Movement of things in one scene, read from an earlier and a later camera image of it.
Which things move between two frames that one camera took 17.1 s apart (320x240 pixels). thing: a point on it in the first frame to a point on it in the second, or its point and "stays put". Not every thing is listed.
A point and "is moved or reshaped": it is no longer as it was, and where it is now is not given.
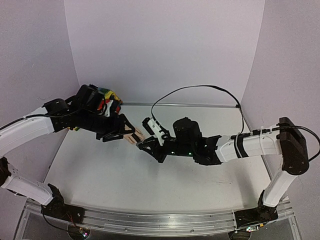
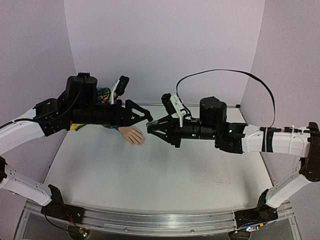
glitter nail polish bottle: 138,143 is moved or reshaped
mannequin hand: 130,138 stays put
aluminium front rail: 182,221 stays put
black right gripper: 158,149 to 175,131
